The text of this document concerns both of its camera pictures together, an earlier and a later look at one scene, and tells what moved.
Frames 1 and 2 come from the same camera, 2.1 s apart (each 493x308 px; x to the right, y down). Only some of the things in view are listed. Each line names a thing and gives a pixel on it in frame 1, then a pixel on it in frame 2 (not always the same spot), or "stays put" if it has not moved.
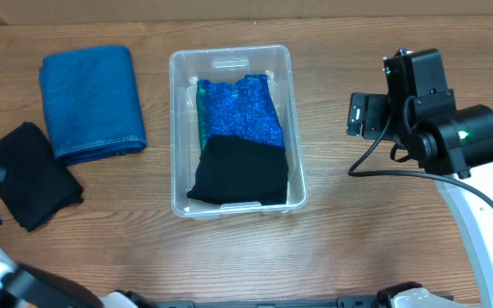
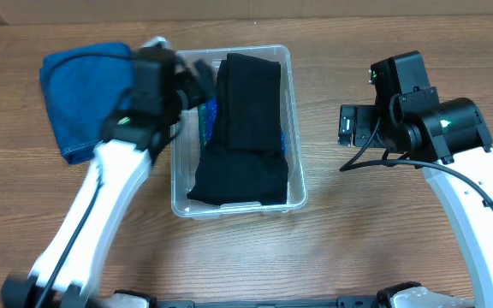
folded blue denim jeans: x=92 y=103 stays put
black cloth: x=36 y=186 to x=248 y=115
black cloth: x=233 y=171 stays put
